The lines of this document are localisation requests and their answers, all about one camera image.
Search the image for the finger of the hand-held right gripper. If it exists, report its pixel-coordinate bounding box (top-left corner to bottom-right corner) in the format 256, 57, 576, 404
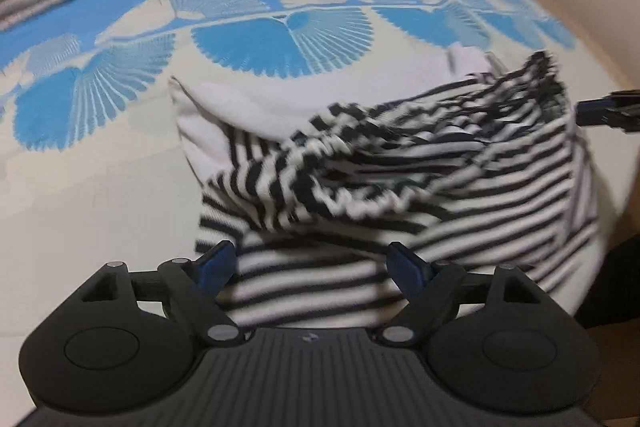
575, 90, 640, 134

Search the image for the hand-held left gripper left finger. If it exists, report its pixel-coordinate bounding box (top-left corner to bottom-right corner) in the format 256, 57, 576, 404
72, 240, 247, 344

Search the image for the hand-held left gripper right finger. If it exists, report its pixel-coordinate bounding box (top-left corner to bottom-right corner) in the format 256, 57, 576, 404
376, 242, 538, 348

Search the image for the striped and white hooded top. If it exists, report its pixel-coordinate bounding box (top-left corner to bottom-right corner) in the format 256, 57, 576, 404
167, 44, 610, 334

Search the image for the blue patterned bed sheet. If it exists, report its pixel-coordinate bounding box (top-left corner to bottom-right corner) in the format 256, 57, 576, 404
0, 0, 638, 427

